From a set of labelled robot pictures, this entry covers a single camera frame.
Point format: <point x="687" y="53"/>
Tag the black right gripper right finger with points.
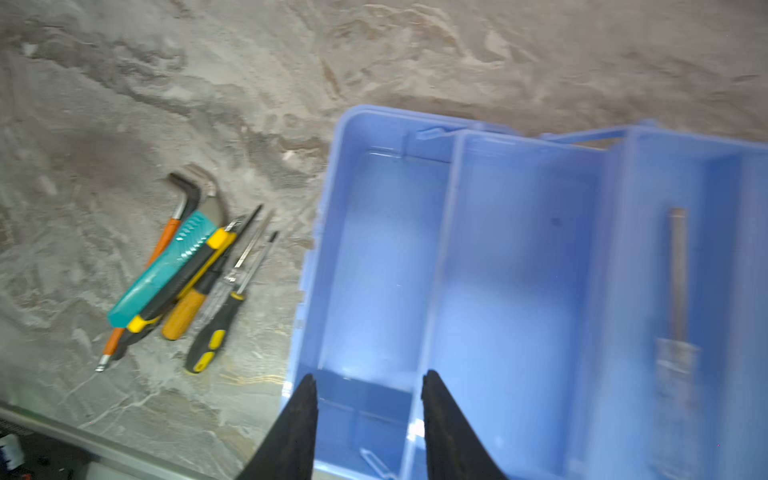
<point x="453" y="450"/>

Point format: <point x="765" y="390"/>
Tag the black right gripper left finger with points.
<point x="288" y="450"/>

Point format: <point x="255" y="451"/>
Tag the white and blue tool box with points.
<point x="596" y="302"/>

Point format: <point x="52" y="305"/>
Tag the black yellow small screwdriver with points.
<point x="212" y="338"/>

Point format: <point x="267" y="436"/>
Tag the teal utility knife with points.
<point x="188" y="239"/>

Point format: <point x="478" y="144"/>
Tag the clear handled tester screwdriver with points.
<point x="225" y="288"/>

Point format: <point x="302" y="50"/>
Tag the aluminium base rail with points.
<point x="36" y="447"/>

